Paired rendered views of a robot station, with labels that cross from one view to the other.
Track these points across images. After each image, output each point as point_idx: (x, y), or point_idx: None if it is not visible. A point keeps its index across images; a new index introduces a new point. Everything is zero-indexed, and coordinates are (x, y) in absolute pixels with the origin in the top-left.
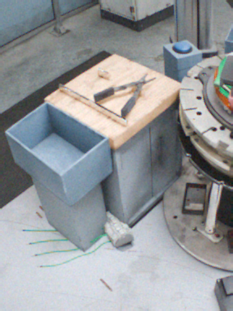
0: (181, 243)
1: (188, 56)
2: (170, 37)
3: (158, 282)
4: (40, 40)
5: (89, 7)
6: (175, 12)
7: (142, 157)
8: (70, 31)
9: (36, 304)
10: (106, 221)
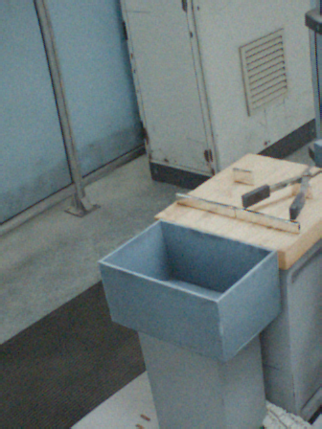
0: None
1: None
2: (310, 148)
3: None
4: (50, 225)
5: (129, 161)
6: (315, 101)
7: (316, 296)
8: (102, 208)
9: None
10: (264, 414)
